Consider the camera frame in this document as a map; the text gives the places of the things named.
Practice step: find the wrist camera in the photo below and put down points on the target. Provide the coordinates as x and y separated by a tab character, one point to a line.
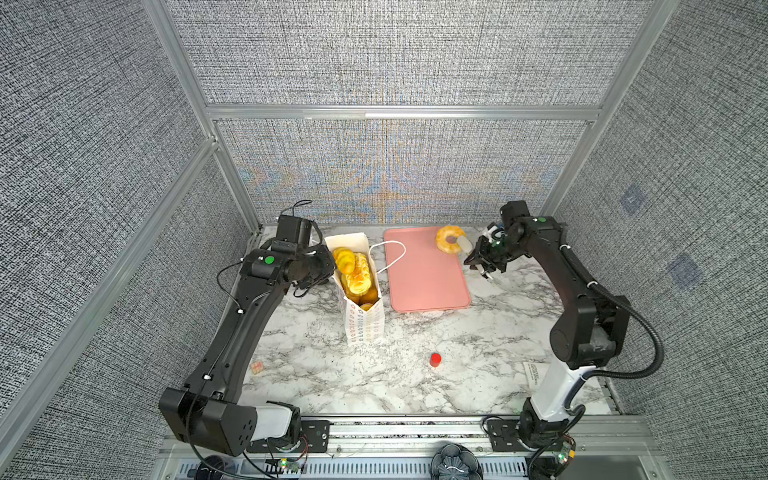
494	232
293	234

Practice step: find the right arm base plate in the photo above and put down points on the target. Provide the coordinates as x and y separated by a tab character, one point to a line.
503	434

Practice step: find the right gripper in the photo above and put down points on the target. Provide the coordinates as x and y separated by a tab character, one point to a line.
480	256

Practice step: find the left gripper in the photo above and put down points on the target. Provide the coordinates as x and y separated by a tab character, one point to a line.
328	266

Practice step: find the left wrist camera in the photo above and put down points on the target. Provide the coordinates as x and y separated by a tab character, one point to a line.
293	234

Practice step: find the pink plastic tray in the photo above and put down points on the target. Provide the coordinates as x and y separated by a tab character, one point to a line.
421	277

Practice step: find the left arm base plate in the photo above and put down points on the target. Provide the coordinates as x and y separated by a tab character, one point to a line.
314	436

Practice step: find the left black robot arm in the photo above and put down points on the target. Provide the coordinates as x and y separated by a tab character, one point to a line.
205	411

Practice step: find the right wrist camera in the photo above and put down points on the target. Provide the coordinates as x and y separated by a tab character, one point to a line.
494	232

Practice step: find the small yellow bread roll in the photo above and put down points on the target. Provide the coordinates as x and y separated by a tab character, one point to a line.
345	260

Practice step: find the black round fan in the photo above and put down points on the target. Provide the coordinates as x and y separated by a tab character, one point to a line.
455	462

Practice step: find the white printed paper bag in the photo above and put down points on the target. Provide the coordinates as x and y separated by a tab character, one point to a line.
360	325

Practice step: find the striped croissant bread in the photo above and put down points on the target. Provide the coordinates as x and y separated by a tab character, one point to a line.
359	281

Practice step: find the aluminium front rail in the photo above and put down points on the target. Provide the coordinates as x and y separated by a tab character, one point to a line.
418	434

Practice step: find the small bun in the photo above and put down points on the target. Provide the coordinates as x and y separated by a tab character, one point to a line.
446	239

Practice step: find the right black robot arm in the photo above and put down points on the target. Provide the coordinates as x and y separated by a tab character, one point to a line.
589	333

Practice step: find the white paper label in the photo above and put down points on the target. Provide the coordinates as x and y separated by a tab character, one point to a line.
535	373

